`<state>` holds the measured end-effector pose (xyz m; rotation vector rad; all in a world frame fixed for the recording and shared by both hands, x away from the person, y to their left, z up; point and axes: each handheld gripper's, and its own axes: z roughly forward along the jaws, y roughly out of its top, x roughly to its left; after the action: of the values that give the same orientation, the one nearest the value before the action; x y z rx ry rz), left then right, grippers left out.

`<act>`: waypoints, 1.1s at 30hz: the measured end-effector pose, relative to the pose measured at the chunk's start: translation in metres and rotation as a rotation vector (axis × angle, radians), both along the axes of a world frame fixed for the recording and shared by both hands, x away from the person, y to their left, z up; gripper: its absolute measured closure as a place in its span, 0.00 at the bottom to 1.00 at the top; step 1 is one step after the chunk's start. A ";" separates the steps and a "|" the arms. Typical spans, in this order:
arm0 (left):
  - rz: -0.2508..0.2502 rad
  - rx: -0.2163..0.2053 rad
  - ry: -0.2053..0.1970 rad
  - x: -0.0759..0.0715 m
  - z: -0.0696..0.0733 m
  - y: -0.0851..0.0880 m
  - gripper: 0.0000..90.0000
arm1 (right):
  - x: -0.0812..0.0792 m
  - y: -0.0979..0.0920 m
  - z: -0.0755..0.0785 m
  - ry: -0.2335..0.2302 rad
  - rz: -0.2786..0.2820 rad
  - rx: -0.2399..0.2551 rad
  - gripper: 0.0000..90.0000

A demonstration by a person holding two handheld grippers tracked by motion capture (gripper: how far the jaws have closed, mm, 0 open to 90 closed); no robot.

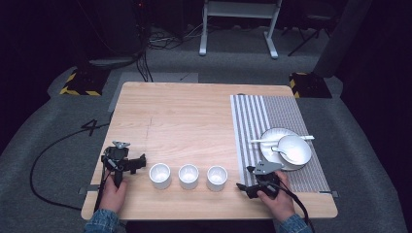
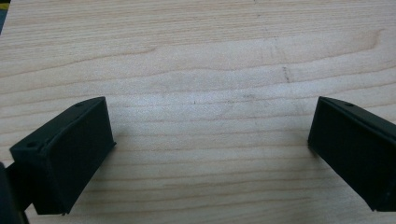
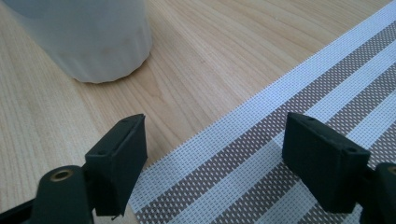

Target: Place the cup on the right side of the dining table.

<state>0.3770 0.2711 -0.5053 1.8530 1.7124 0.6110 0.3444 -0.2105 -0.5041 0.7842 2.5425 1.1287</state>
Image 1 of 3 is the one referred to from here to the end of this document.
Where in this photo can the white plate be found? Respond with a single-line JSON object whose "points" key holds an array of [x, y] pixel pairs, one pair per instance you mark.
{"points": [[268, 152]]}

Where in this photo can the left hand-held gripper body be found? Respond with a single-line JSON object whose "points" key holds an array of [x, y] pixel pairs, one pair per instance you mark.
{"points": [[120, 158]]}

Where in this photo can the white bowl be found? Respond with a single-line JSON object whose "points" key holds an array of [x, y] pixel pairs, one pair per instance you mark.
{"points": [[296, 149]]}

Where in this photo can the person's left hand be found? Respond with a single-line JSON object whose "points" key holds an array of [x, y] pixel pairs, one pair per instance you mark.
{"points": [[111, 197]]}

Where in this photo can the person's right hand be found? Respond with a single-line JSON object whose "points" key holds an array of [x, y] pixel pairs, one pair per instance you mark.
{"points": [[282, 204]]}

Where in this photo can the white desk frame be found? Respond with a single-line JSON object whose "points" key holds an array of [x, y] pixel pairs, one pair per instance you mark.
{"points": [[238, 9]]}

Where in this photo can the grey table clamp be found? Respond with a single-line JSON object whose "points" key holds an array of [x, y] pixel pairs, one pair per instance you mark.
{"points": [[86, 190], [329, 193]]}

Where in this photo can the white cup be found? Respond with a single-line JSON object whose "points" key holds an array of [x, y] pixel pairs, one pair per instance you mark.
{"points": [[217, 178], [188, 177], [160, 176]]}

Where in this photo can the black tripod stand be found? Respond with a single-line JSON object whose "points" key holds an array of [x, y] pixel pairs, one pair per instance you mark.
{"points": [[306, 37]]}

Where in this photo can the grey column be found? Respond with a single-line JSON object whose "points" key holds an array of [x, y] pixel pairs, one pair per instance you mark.
{"points": [[340, 39]]}

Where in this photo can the grey striped placemat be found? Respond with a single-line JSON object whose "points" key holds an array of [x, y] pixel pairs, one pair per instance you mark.
{"points": [[252, 116]]}

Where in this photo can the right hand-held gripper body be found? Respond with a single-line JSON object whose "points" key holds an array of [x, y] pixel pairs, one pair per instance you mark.
{"points": [[267, 181]]}

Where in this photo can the yellow black striped base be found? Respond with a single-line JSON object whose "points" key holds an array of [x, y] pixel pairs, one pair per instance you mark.
{"points": [[311, 85], [82, 82]]}

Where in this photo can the white spoon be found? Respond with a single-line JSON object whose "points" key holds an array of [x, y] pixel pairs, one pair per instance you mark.
{"points": [[278, 149], [259, 140]]}

